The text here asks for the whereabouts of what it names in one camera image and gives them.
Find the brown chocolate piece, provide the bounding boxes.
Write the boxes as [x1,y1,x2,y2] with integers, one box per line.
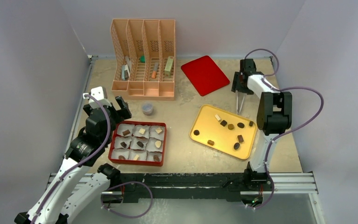
[122,130,131,136]

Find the white chocolate square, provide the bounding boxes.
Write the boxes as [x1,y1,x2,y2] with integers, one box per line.
[155,127,163,134]

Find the white chocolate oval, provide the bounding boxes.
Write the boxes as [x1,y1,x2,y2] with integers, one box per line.
[155,140,162,148]

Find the metal tongs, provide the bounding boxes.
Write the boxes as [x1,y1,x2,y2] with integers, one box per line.
[236,91,245,115]

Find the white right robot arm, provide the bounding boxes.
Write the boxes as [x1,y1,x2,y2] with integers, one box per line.
[190,58,292,190]

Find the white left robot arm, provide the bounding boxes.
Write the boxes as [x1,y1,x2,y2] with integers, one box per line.
[14,94,132,224]

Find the red chocolate box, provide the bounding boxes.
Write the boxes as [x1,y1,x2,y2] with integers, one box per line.
[108,121,167,167]

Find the dark round chocolate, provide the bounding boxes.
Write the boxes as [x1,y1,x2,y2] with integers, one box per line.
[233,142,241,150]

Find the clear paperclip jar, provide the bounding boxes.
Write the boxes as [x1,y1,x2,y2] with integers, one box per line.
[141,103,154,116]

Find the grey stapler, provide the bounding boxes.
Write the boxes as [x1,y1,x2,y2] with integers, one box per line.
[121,64,130,81]

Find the red flat lid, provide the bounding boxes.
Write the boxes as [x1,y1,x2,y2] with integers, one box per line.
[181,56,230,97]

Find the green eraser block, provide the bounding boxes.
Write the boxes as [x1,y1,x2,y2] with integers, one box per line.
[139,55,146,63]

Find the green small carton box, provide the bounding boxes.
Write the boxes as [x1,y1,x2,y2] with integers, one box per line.
[164,56,174,77]

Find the pink plastic desk organizer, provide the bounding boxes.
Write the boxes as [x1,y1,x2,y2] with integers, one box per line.
[110,19,176,101]

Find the yellow tray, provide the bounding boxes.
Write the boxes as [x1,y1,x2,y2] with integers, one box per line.
[189,105,258,160]

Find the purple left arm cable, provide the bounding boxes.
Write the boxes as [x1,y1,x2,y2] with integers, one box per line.
[29,96,112,224]

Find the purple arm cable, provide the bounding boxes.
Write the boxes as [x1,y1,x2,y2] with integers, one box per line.
[244,48,325,211]
[29,96,112,224]

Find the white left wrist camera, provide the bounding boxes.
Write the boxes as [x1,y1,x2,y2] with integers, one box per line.
[83,86,112,109]

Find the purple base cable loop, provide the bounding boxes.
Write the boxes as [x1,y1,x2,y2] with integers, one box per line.
[100,181,154,219]

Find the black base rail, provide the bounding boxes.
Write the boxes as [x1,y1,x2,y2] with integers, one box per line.
[97,163,275,207]

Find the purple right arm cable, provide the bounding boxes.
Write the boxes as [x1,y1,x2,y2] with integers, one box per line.
[244,48,325,211]

